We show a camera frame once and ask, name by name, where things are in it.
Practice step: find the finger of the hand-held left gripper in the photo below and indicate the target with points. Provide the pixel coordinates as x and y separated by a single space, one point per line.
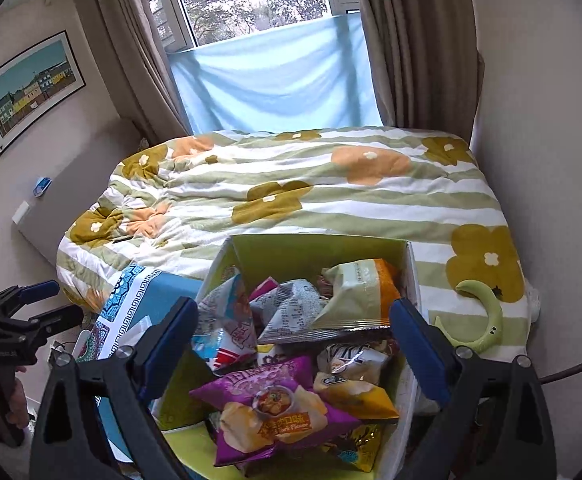
38 291
56 321

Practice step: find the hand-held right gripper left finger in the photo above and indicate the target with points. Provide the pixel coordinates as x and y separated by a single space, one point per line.
171 342

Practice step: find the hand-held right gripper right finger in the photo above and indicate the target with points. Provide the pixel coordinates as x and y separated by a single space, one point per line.
416 355

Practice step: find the purple chip bag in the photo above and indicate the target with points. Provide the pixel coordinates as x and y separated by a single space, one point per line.
231 385

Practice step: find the gold snack packet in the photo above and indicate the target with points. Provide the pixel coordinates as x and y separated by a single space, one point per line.
356 452

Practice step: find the white grey printed snack packet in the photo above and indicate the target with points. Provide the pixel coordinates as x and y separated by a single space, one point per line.
286 315

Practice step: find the green cardboard box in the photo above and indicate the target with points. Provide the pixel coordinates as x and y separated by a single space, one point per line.
291 255

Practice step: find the person's left hand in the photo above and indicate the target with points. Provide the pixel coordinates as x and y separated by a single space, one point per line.
19 395

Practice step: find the red white snack packet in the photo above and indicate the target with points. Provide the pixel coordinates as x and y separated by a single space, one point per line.
231 352

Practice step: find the light blue snack packet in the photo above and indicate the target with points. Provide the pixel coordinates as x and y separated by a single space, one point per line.
221 305

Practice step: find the yellow white chip packet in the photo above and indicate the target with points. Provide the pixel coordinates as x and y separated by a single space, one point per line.
356 390

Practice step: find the green crescent neck band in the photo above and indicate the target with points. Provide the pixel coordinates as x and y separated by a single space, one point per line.
491 320

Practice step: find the green orange snack packet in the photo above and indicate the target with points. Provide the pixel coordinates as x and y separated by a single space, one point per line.
356 290

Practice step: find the beige bed headboard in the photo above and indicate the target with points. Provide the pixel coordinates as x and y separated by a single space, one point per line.
66 200

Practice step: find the small blue white object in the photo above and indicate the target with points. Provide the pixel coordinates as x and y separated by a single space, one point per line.
42 186

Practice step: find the pink snack packet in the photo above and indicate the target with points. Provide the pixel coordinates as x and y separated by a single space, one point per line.
263 288

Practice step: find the floral striped blanket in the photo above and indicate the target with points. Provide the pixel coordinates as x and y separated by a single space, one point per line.
321 195

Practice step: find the beige curtain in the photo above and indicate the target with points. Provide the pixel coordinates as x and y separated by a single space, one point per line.
421 50
131 60

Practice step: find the light blue sheet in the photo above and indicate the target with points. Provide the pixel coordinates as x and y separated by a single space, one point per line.
271 85

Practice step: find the white wall switch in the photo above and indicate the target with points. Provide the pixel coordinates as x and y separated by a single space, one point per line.
20 212

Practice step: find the framed wall picture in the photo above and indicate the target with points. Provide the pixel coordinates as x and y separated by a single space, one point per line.
26 90

